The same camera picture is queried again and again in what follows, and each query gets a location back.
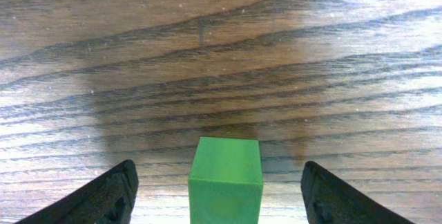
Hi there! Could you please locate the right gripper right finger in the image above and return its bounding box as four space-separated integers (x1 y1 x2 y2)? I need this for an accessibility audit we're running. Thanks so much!
300 160 417 224

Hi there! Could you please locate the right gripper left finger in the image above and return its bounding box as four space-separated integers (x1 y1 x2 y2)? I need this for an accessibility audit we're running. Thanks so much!
13 159 140 224

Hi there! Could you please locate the green cube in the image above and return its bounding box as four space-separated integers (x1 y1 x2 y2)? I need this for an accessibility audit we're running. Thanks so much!
187 136 265 224

